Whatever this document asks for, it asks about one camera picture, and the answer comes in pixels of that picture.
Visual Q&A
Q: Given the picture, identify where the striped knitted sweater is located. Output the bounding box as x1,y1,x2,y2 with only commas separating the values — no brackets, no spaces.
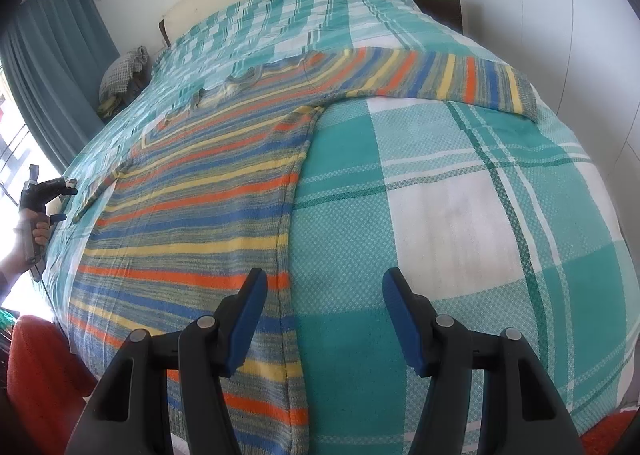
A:
65,48,536,454

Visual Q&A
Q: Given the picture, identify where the person's left forearm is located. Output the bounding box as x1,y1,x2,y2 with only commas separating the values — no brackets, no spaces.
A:
0,271,12,302

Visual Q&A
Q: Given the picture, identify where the pile of folded clothes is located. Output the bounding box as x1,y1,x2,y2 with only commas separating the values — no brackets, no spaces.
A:
96,46,151,122

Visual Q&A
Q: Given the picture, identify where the person's left hand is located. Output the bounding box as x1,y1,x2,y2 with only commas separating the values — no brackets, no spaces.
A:
1,209,50,281

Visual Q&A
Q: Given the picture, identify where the red fluffy rug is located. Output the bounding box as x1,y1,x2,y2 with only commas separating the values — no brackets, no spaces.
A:
6,315,96,454

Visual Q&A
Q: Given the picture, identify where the teal window curtain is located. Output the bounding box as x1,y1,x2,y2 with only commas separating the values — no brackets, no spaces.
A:
1,0,119,171

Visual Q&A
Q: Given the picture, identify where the teal plaid bed cover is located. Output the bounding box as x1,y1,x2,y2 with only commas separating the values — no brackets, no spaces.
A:
43,0,639,454

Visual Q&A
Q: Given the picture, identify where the white wardrobe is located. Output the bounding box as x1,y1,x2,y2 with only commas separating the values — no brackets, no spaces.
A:
456,0,640,216

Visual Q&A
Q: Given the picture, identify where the dark wooden nightstand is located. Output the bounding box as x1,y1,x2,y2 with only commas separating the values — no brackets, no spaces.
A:
413,0,463,33

